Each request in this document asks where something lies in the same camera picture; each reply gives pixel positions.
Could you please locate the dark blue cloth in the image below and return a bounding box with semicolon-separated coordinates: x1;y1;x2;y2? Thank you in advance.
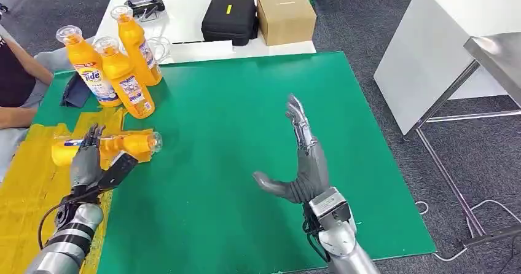
60;72;92;109

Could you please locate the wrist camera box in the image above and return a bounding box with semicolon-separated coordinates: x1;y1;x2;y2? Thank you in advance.
97;152;139;192
308;186;353;228

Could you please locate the white cable on table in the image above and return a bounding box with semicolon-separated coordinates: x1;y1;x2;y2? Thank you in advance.
146;36;172;63

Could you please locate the flat white box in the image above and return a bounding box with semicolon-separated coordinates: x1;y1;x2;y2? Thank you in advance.
168;40;235;63

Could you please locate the green table mat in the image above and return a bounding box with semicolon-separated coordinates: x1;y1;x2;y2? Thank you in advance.
32;51;437;274

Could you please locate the black handheld controller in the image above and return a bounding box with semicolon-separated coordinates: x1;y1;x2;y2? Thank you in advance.
123;0;166;21

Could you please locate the white floor cable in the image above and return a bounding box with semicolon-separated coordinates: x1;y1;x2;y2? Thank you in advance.
415;198;521;263

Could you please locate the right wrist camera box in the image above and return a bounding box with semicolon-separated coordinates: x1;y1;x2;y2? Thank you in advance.
308;186;353;228

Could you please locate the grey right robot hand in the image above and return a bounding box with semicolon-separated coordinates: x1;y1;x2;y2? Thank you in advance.
252;94;331;205

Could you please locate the orange drink bottle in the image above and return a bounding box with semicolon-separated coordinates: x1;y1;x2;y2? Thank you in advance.
92;36;156;120
55;25;123;109
51;131;163;168
110;5;164;87

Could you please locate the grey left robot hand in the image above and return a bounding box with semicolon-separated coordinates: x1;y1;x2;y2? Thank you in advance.
69;123;106;194

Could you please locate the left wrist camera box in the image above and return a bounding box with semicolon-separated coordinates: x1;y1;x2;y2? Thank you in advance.
97;152;139;192

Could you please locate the person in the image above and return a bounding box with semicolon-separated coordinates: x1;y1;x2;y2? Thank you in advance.
0;23;84;182

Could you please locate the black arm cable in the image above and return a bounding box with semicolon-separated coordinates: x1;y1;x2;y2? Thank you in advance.
37;198;78;251

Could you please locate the black carrying case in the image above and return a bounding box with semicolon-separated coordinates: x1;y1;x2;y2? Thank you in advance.
201;0;260;47

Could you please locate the brown cardboard box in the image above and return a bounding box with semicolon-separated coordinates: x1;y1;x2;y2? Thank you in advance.
256;0;318;47

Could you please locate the steel bench with legs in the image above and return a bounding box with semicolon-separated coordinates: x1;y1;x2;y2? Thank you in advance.
405;32;521;249

